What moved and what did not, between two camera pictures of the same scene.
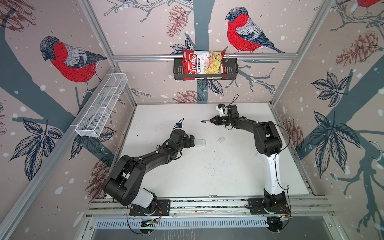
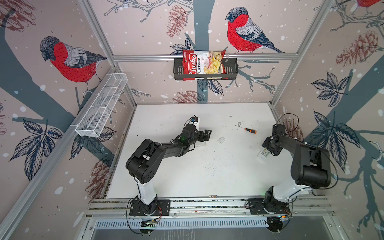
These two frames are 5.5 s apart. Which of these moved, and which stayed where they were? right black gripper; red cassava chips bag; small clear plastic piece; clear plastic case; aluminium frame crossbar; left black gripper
Moved: left black gripper; right black gripper
Stayed: clear plastic case; small clear plastic piece; red cassava chips bag; aluminium frame crossbar
